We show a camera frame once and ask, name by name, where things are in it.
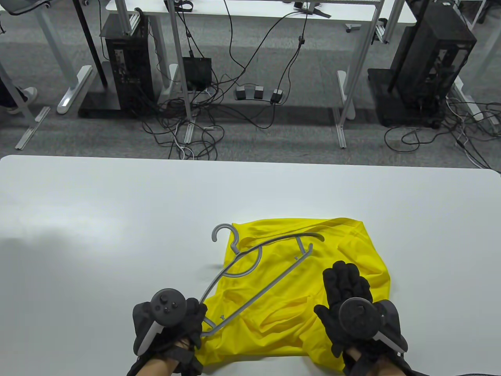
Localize aluminium frame post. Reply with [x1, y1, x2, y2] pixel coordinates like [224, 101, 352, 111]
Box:
[168, 0, 195, 144]
[336, 0, 383, 149]

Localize white desk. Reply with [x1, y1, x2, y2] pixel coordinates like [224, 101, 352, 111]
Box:
[106, 0, 418, 121]

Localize black right hand controller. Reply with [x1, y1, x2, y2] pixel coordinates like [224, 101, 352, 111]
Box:
[338, 298, 408, 352]

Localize tangle of black cables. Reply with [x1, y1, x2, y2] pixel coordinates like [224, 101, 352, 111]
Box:
[384, 97, 501, 170]
[141, 70, 275, 161]

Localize gray hanger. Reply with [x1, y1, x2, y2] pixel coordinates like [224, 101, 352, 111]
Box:
[199, 223, 326, 338]

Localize yellow t-shirt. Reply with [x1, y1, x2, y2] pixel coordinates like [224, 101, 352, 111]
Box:
[195, 218, 391, 372]

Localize aluminium floor rail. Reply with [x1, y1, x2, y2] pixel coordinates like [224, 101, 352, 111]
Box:
[15, 106, 51, 150]

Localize black flat stand base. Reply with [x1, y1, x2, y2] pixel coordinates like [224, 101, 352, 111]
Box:
[78, 91, 140, 119]
[367, 68, 451, 128]

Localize small black box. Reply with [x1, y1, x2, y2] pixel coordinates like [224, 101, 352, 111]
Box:
[182, 57, 213, 92]

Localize person's left hand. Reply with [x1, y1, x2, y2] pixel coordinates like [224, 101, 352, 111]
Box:
[132, 298, 208, 354]

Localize person's left forearm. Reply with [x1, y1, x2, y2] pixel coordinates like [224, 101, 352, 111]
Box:
[127, 345, 204, 376]

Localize person's right hand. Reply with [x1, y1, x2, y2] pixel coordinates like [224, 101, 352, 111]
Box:
[314, 260, 408, 358]

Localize black computer tower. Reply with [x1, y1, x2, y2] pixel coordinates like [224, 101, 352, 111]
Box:
[100, 14, 156, 111]
[387, 11, 478, 118]

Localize white desk leg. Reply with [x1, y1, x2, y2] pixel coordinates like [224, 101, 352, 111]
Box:
[34, 10, 93, 115]

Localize person's right forearm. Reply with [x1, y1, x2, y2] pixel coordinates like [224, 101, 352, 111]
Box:
[343, 345, 428, 376]

